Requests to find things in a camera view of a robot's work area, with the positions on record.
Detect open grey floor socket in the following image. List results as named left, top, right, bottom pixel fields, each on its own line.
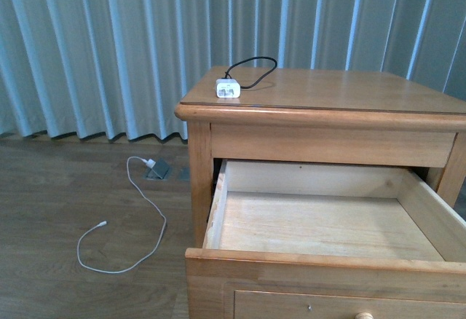
left=143, top=158, right=172, bottom=181

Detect pale pleated curtain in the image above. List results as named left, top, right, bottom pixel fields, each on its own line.
left=1, top=0, right=465, bottom=139

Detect wooden nightstand frame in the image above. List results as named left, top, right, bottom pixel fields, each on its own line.
left=175, top=66, right=465, bottom=247

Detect white charger adapter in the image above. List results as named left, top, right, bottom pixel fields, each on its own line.
left=215, top=79, right=241, bottom=98

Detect closed grey floor socket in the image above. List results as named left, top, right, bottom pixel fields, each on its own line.
left=177, top=167, right=190, bottom=181

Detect black charger cable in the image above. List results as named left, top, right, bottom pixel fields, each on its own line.
left=224, top=56, right=278, bottom=90

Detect white plug in floor socket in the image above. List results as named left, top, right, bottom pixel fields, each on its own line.
left=144, top=159, right=156, bottom=168

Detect white cable on floor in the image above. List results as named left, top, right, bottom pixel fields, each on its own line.
left=76, top=156, right=167, bottom=275

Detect wooden drawer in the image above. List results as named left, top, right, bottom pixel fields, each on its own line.
left=184, top=158, right=466, bottom=319

